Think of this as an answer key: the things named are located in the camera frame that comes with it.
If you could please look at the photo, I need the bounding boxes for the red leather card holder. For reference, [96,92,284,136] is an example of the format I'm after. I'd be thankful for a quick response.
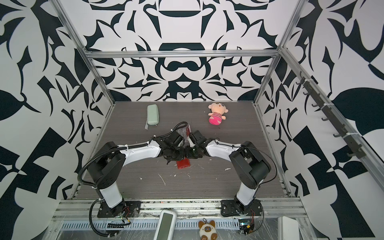
[177,159,191,170]

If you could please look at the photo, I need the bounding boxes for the clear acrylic card box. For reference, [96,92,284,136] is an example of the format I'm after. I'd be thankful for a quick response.
[177,125,191,145]

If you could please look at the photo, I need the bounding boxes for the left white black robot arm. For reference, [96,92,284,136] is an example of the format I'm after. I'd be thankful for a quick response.
[78,131,185,209]

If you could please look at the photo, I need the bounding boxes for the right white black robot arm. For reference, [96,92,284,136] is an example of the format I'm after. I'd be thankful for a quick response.
[186,131,271,209]

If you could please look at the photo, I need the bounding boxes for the green glasses case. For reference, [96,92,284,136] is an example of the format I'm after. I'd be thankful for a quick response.
[147,104,160,126]

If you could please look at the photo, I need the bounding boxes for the pink plush doll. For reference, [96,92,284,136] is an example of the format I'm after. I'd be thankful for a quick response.
[208,103,229,126]

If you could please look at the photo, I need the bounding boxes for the brown white plush toy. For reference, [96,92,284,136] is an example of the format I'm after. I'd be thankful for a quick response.
[198,219,218,240]

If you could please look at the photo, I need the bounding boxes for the white tablet device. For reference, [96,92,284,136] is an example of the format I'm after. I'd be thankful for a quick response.
[154,210,177,240]

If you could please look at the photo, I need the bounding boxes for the white box bottom right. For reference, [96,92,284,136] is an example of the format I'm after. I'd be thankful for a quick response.
[278,216,300,240]

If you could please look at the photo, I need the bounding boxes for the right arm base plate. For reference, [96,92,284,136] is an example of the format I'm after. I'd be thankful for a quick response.
[221,199,263,217]

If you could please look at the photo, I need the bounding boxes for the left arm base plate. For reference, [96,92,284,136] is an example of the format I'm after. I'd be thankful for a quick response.
[97,201,142,218]

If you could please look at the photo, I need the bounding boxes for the black cable left base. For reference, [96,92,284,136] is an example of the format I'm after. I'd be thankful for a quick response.
[88,198,131,238]

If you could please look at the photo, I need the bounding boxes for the wall hook rail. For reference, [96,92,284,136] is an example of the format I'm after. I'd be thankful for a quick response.
[298,72,367,159]

